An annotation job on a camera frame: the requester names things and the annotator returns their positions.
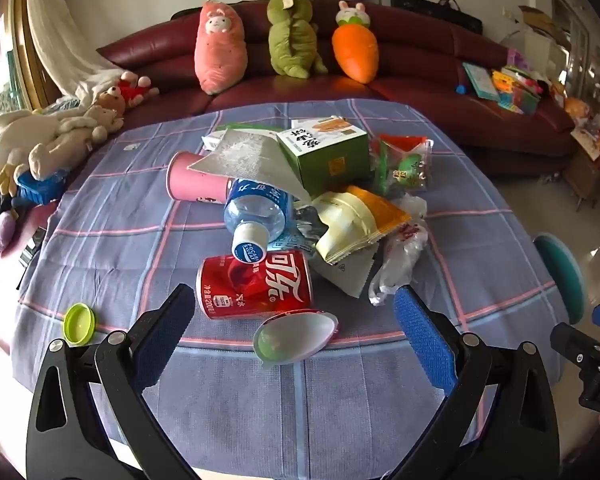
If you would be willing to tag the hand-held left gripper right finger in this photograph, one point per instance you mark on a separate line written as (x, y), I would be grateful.
(422, 340)

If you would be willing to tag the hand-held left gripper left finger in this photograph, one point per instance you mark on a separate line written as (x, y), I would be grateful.
(162, 330)

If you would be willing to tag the teal plastic bin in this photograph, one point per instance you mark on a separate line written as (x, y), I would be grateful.
(565, 275)

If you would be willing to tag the green plastic lid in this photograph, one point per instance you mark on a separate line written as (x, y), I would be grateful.
(79, 324)

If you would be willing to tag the clear plastic bag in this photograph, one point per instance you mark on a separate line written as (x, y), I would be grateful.
(400, 255)

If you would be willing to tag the red cola can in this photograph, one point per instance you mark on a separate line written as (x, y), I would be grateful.
(260, 285)

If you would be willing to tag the egg-shaped clear plastic shell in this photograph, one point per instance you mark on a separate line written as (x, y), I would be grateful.
(295, 337)

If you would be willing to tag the yellow white snack bag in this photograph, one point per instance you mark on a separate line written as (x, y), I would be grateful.
(350, 220)

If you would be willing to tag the pink paper cup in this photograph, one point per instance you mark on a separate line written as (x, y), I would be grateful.
(190, 182)

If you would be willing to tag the blue label plastic water bottle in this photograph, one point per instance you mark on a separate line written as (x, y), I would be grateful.
(255, 210)

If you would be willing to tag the red green snack packet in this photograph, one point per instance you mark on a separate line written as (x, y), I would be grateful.
(402, 167)

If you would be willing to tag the white paper wrapper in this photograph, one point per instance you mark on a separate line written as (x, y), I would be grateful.
(250, 157)

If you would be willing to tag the white green packet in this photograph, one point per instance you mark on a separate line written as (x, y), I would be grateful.
(212, 141)

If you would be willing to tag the green cardboard box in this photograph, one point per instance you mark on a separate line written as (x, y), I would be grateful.
(330, 160)

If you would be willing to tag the blue checked tablecloth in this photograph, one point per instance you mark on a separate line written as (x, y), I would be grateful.
(130, 240)

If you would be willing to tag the wooden cabinet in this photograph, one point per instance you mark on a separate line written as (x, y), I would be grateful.
(587, 170)

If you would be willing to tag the blue plastic basket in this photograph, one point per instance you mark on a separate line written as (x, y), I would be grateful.
(42, 187)

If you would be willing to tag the purple plush toy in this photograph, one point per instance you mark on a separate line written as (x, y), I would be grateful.
(1, 230)

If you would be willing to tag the cream teddy bear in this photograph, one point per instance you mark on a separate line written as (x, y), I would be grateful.
(92, 122)

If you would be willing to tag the white plush rabbit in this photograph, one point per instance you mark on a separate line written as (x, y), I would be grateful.
(25, 145)

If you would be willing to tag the brown teddy bear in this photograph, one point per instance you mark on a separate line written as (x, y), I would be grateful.
(112, 100)

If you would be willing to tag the teddy bear in red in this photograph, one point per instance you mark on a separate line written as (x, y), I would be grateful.
(135, 87)

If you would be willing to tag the pile of colourful toys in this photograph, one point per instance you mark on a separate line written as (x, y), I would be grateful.
(520, 87)

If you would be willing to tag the small blue toy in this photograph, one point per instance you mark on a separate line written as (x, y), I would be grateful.
(461, 89)

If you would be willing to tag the children's picture book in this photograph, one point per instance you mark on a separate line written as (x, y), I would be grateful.
(480, 80)

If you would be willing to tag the dark red leather sofa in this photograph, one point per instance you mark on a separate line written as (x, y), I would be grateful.
(420, 60)

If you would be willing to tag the pink plush toy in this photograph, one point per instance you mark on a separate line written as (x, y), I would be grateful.
(220, 55)

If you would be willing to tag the orange carrot plush toy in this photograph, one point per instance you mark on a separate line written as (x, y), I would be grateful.
(355, 52)

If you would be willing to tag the white curtain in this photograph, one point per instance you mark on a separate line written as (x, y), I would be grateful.
(55, 35)

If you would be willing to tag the green plush toy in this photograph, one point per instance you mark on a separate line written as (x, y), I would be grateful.
(290, 35)

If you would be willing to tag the long black bag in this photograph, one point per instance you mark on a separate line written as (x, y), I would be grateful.
(430, 10)

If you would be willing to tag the wooden window frame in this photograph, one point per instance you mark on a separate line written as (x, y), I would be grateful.
(22, 60)

